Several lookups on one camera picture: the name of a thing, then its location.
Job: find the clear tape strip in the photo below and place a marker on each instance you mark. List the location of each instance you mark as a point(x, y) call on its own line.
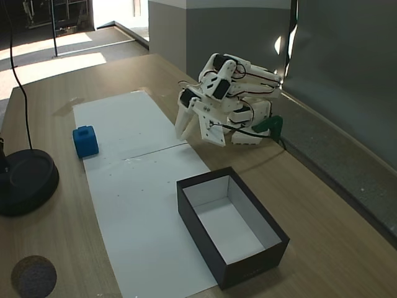
point(66, 107)

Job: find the dark brown open box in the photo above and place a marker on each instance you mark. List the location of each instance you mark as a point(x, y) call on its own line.
point(248, 264)

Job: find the black round lamp base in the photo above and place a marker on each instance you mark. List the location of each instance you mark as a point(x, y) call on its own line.
point(28, 183)

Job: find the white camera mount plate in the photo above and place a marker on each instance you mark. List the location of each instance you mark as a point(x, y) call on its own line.
point(214, 133)

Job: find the white paper sheet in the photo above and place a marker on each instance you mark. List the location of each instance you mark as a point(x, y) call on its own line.
point(142, 223)
point(124, 124)

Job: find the blue cube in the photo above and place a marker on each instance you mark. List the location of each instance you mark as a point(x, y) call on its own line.
point(86, 142)

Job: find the black metal pole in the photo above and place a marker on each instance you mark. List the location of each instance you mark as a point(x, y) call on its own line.
point(55, 31)

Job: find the green table clamp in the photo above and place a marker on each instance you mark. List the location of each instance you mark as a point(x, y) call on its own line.
point(269, 124)

